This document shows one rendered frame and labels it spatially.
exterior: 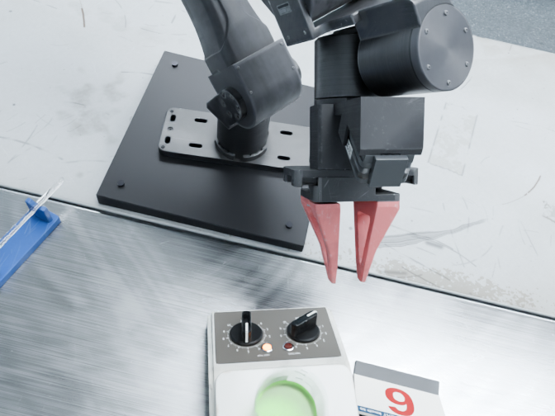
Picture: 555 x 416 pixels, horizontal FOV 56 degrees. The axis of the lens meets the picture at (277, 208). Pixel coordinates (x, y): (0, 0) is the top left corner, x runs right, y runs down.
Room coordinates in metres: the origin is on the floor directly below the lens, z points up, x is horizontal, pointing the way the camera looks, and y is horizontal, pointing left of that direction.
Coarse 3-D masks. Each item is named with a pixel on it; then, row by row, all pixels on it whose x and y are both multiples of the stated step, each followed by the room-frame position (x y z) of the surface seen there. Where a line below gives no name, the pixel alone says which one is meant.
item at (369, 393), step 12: (360, 384) 0.15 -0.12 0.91; (372, 384) 0.15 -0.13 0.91; (360, 396) 0.14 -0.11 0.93; (372, 396) 0.14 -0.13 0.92; (384, 396) 0.14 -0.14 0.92; (396, 396) 0.14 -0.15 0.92; (408, 396) 0.15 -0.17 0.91; (420, 396) 0.15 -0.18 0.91; (372, 408) 0.12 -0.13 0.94; (384, 408) 0.13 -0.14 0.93; (396, 408) 0.13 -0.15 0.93; (408, 408) 0.13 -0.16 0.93; (420, 408) 0.14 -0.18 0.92; (432, 408) 0.14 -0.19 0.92
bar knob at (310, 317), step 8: (312, 312) 0.20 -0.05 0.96; (296, 320) 0.18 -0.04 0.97; (304, 320) 0.19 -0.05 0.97; (312, 320) 0.19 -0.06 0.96; (288, 328) 0.18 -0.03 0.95; (296, 328) 0.18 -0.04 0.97; (304, 328) 0.18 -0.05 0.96; (312, 328) 0.19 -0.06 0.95; (296, 336) 0.17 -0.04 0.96; (304, 336) 0.17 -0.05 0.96; (312, 336) 0.17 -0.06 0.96
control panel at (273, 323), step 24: (216, 312) 0.19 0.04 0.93; (240, 312) 0.19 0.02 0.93; (264, 312) 0.20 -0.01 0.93; (288, 312) 0.20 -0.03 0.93; (216, 336) 0.16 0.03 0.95; (264, 336) 0.17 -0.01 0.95; (288, 336) 0.17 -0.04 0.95; (216, 360) 0.13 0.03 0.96; (240, 360) 0.14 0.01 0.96; (264, 360) 0.14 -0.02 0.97
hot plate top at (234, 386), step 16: (256, 368) 0.13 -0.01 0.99; (272, 368) 0.13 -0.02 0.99; (320, 368) 0.14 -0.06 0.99; (336, 368) 0.14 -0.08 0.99; (224, 384) 0.11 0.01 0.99; (240, 384) 0.11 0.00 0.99; (256, 384) 0.11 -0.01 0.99; (336, 384) 0.13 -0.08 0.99; (352, 384) 0.13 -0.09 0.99; (224, 400) 0.09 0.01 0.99; (240, 400) 0.10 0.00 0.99; (336, 400) 0.11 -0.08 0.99; (352, 400) 0.11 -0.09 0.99
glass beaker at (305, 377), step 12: (276, 372) 0.11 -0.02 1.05; (288, 372) 0.11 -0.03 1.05; (300, 372) 0.11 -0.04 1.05; (312, 372) 0.11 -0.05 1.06; (264, 384) 0.10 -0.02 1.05; (300, 384) 0.11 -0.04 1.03; (312, 384) 0.11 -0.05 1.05; (312, 396) 0.10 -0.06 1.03; (324, 396) 0.10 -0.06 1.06; (324, 408) 0.09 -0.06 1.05
